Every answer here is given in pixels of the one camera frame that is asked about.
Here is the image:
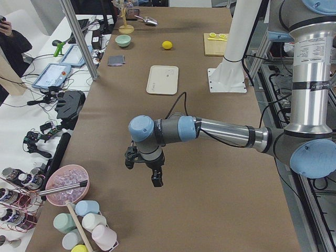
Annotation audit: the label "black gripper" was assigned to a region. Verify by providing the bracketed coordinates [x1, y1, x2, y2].
[138, 151, 165, 187]

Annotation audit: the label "yellow lemon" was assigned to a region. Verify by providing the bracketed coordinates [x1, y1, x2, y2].
[162, 40, 173, 50]

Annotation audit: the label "cream rabbit tray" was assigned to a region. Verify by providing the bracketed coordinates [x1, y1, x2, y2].
[146, 65, 179, 95]

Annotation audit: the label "pink cup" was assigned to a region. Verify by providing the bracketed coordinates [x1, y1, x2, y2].
[91, 224, 119, 251]

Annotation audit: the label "white cup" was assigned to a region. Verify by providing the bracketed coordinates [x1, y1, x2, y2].
[82, 213, 107, 233]

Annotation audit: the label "blue cup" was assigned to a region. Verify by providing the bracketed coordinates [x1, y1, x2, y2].
[75, 200, 100, 217]

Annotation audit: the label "pink bowl with ice cubes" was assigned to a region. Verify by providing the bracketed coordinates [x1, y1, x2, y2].
[46, 164, 90, 206]

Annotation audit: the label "wooden stick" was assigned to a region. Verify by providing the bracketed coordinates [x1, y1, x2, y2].
[66, 201, 93, 252]

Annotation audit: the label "yellow cup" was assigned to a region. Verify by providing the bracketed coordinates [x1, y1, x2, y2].
[71, 244, 89, 252]

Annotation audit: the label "grey-blue cup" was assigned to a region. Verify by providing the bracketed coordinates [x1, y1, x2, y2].
[62, 229, 84, 250]

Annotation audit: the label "green cup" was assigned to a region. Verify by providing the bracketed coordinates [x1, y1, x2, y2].
[53, 213, 77, 234]

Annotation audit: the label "metal tongs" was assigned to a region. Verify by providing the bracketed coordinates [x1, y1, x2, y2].
[38, 180, 88, 197]

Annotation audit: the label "black gripper part on desk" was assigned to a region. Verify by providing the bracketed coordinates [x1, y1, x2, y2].
[55, 90, 86, 120]

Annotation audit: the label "grey folded cloth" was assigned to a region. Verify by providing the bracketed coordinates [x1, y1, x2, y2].
[108, 55, 125, 66]

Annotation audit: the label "wooden cutting board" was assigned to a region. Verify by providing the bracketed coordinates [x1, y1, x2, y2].
[203, 33, 228, 56]

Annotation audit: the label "mint green bowl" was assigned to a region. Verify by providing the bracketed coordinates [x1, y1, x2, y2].
[115, 34, 131, 48]

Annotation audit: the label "teach pendant tablet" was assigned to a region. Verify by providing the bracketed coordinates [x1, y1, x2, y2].
[60, 45, 85, 68]
[32, 63, 71, 90]

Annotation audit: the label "yellow plastic knife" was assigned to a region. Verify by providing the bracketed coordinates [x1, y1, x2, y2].
[207, 38, 227, 41]

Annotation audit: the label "wooden mug tree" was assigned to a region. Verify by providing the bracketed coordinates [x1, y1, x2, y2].
[119, 6, 134, 34]

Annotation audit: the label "metal scoop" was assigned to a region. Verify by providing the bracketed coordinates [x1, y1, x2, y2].
[135, 15, 158, 26]

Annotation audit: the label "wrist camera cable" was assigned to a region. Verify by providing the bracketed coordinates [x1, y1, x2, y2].
[164, 91, 188, 119]

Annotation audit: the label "white pedestal base plate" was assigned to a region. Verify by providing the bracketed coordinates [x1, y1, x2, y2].
[207, 60, 247, 93]

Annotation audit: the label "copper wire bottle rack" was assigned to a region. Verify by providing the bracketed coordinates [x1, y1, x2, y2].
[1, 167, 43, 233]

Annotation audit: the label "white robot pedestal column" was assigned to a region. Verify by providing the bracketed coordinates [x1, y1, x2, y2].
[223, 1, 269, 63]

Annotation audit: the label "aluminium frame post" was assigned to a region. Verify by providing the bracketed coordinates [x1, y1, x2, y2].
[60, 0, 98, 81]

